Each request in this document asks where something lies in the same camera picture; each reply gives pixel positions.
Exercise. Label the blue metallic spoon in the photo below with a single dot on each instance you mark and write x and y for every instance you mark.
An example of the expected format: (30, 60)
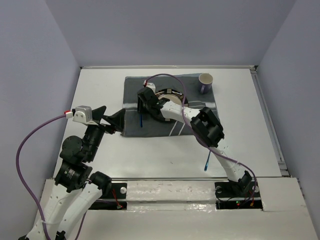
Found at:
(207, 161)

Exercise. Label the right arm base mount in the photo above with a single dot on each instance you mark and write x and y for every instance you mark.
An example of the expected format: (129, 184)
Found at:
(226, 199)

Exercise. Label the grey striped cloth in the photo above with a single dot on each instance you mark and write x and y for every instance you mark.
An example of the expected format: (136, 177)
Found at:
(152, 127)

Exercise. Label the purple mug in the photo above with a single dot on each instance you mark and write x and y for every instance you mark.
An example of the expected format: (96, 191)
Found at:
(205, 81)

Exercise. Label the white table edge rail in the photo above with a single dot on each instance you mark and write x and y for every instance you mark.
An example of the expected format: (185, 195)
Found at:
(250, 67)

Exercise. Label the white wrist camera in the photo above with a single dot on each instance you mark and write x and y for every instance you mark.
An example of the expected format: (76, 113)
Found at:
(150, 85)
(81, 114)

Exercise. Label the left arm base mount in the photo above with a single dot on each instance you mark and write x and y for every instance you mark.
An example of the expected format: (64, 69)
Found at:
(113, 200)

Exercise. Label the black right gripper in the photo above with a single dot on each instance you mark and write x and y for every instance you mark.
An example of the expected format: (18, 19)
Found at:
(140, 107)

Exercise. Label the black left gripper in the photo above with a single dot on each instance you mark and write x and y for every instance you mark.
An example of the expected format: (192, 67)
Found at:
(117, 119)

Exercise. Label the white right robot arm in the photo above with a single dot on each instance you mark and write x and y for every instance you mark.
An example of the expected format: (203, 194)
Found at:
(207, 130)

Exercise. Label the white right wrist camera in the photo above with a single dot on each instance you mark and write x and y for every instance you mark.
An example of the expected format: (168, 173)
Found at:
(150, 85)

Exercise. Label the dark rimmed dinner plate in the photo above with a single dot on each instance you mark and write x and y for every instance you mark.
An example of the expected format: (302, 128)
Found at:
(171, 94)

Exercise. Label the blue metallic fork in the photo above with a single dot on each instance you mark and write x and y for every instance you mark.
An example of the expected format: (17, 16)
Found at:
(140, 120)

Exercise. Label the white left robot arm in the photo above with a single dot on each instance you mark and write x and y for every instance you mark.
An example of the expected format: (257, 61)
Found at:
(75, 187)

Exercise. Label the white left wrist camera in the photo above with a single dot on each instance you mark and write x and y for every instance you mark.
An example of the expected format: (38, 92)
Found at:
(81, 114)

